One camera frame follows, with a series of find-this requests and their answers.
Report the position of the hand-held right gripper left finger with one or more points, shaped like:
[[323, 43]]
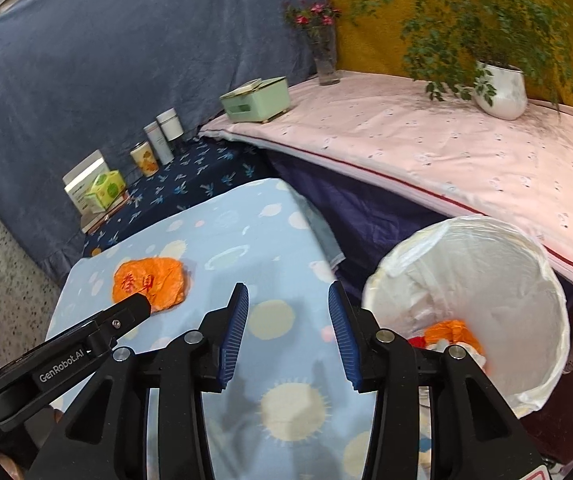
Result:
[[234, 340]]

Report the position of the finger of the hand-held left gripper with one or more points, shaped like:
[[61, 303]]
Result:
[[126, 316]]

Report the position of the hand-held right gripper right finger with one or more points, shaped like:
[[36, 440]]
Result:
[[344, 340]]

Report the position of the orange plastic bag red print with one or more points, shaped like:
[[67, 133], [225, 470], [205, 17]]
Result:
[[161, 280]]

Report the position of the orange plastic bag blue print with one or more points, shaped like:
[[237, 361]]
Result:
[[449, 332]]

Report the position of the bin with white liner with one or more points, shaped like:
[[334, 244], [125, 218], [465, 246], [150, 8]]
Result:
[[491, 270]]

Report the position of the brown book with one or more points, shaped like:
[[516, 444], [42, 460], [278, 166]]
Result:
[[101, 217]]

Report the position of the light blue dotted tablecloth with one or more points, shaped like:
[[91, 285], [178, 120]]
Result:
[[266, 240]]

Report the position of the green tissue pack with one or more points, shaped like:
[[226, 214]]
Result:
[[107, 190]]

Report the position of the dark purple sheet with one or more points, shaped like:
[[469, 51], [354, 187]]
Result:
[[366, 210]]

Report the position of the white cardboard box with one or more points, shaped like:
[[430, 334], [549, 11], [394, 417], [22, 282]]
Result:
[[77, 182]]

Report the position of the navy leaf-print cloth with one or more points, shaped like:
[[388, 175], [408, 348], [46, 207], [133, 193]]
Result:
[[191, 180]]

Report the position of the orange printed can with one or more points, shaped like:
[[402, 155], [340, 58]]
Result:
[[145, 160]]

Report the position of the tall white bottle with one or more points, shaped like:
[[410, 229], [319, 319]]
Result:
[[159, 144]]

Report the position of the white jar clear base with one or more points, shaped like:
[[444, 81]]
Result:
[[170, 125]]

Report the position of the pink sheet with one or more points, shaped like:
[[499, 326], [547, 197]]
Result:
[[416, 135]]

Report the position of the green tissue box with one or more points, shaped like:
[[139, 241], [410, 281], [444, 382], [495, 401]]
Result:
[[259, 100]]

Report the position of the blue-grey blanket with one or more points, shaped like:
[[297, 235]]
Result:
[[116, 60]]

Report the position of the glass vase with pink flowers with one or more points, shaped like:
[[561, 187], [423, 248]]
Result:
[[326, 67]]

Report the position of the yellow cloth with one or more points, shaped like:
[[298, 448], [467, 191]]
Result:
[[366, 50]]

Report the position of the green plant in white pot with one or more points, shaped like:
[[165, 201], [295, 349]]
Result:
[[504, 90]]

